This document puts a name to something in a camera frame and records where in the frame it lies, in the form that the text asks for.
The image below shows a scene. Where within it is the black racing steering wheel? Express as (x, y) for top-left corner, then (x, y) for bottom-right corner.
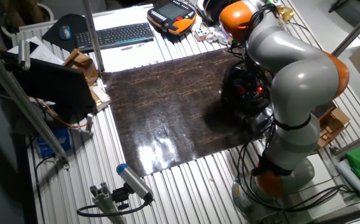
(222, 58), (273, 114)

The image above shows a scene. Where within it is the white flat panel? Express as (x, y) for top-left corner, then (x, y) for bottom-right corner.
(291, 154), (346, 220)

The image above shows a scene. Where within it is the dark brown marble mat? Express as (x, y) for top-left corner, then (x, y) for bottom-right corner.
(101, 48), (337, 178)

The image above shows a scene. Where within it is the black mouse pad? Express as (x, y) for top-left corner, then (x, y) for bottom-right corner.
(41, 13), (89, 52)

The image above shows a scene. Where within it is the plain silver camera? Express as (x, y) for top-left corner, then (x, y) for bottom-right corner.
(17, 39), (32, 71)

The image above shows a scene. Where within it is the white round bin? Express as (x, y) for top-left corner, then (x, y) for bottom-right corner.
(1, 2), (55, 40)

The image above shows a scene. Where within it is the low aluminium frame beam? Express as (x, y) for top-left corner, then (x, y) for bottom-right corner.
(334, 127), (360, 157)

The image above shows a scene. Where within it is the colourful puzzle cube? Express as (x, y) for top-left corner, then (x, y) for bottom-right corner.
(194, 25), (210, 42)

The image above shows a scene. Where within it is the white paper stack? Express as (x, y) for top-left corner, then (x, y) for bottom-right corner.
(7, 36), (65, 65)

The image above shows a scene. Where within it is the golden shiny object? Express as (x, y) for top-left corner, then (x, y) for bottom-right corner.
(276, 5), (295, 22)

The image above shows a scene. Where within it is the open brown cardboard box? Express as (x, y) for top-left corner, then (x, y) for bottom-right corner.
(316, 107), (351, 150)

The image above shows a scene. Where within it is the long slanted aluminium beam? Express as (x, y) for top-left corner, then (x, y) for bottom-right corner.
(0, 43), (70, 170)

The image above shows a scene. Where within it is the black camera cable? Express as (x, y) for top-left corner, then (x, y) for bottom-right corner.
(76, 193), (154, 218)

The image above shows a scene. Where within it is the black computer keyboard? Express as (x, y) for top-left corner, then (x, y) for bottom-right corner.
(74, 22), (155, 52)

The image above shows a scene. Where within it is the pale rolled sheet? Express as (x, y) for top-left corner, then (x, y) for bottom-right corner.
(336, 159), (360, 202)

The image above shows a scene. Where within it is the blue grey computer mouse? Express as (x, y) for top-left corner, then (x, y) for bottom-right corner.
(59, 24), (72, 41)

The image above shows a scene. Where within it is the white paper sheet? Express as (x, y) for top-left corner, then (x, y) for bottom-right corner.
(91, 4), (170, 73)

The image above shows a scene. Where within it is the blue packet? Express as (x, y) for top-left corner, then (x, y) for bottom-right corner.
(36, 127), (72, 156)

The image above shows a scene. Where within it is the tall aluminium frame post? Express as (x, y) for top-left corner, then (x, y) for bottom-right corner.
(331, 1), (360, 59)

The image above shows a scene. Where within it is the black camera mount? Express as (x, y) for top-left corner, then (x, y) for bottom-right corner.
(111, 182), (131, 211)

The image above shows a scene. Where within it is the silver camera with blue cap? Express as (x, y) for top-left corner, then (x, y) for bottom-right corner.
(116, 163), (154, 203)

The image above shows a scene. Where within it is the white gold packet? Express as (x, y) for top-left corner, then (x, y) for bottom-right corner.
(88, 85), (112, 113)

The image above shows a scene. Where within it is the brown cardboard box with flaps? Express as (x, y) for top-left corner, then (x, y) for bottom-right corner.
(62, 49), (99, 87)

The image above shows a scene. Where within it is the clear plastic wrapper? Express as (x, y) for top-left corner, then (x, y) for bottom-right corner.
(206, 27), (230, 46)

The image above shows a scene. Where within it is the upright aluminium profile post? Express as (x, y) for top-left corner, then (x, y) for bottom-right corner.
(82, 0), (105, 74)

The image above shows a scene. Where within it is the orange black teach pendant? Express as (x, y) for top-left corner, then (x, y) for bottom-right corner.
(146, 0), (197, 35)

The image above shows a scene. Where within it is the short aluminium profile stub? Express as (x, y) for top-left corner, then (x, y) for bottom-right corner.
(89, 182), (128, 224)

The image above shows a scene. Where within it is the orange cable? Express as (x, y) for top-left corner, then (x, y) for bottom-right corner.
(27, 95), (89, 129)

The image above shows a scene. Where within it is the black flat monitor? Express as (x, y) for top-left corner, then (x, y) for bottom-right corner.
(0, 49), (97, 116)

